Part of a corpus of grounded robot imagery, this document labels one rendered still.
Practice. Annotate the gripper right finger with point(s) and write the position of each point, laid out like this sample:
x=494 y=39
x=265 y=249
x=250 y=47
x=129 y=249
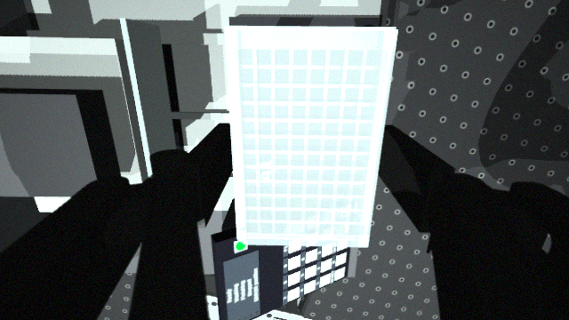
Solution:
x=482 y=270

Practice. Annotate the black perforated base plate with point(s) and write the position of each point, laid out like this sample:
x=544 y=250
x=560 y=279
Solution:
x=484 y=85

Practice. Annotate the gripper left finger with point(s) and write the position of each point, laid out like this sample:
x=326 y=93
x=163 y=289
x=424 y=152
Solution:
x=67 y=266

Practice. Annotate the white multi-well plate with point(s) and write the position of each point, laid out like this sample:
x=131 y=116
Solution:
x=305 y=168

